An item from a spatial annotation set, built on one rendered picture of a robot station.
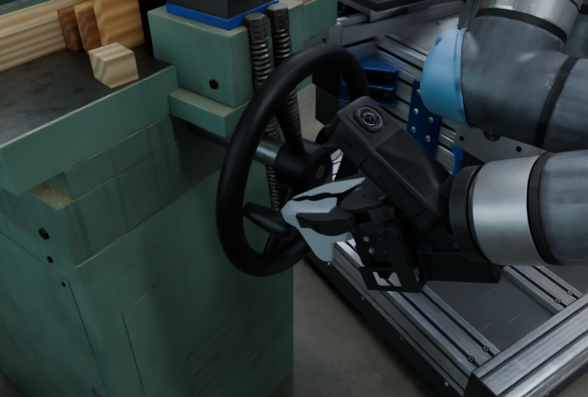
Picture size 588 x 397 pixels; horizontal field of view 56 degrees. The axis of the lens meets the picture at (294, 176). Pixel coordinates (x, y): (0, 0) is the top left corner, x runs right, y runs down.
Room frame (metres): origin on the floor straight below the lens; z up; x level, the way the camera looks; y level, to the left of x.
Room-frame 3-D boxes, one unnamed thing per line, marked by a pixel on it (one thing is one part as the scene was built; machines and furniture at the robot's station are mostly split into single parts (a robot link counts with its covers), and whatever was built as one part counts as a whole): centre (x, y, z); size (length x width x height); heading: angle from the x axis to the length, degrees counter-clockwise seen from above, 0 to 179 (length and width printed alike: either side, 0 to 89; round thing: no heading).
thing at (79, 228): (0.82, 0.36, 0.76); 0.57 x 0.45 x 0.09; 54
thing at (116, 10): (0.72, 0.19, 0.94); 0.17 x 0.02 x 0.07; 144
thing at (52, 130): (0.71, 0.15, 0.87); 0.61 x 0.30 x 0.06; 144
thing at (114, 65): (0.59, 0.21, 0.92); 0.04 x 0.04 x 0.03; 44
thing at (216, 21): (0.67, 0.08, 0.99); 0.13 x 0.11 x 0.06; 144
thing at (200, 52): (0.66, 0.08, 0.92); 0.15 x 0.13 x 0.09; 144
